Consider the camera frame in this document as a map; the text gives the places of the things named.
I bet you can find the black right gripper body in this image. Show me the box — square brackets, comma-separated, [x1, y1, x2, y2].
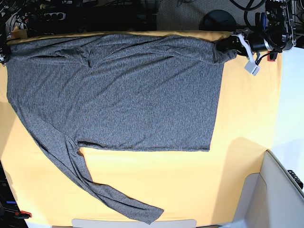
[0, 45, 11, 66]

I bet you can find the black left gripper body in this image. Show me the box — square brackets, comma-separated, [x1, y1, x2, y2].
[231, 28, 270, 56]

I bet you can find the grey long-sleeve shirt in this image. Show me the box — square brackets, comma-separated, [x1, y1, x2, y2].
[6, 34, 237, 224]

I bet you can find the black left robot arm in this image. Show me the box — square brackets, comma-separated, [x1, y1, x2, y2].
[216, 0, 296, 57]

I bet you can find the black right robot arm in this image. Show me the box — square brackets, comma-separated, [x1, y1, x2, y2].
[0, 23, 11, 66]

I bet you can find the red black clamp right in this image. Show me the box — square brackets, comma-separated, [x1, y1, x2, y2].
[267, 51, 278, 62]

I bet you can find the red black clamp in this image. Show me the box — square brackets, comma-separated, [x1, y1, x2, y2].
[14, 211, 32, 219]
[267, 51, 278, 62]

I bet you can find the black round chair base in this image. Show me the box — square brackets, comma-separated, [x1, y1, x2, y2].
[199, 9, 237, 31]

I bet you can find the black power strip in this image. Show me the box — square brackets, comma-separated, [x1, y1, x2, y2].
[26, 12, 67, 22]

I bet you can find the black remote control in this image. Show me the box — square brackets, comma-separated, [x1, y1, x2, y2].
[288, 170, 304, 190]

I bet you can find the white plastic bin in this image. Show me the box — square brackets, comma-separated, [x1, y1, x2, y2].
[231, 149, 304, 228]

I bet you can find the red black clamp left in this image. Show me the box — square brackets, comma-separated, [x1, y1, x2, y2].
[14, 211, 32, 219]

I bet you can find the grey tray edge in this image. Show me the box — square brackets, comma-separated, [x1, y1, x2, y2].
[72, 219, 197, 228]

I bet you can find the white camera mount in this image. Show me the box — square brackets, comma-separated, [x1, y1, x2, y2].
[237, 34, 260, 76]

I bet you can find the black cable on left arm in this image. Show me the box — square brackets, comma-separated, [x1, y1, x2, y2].
[229, 0, 266, 27]

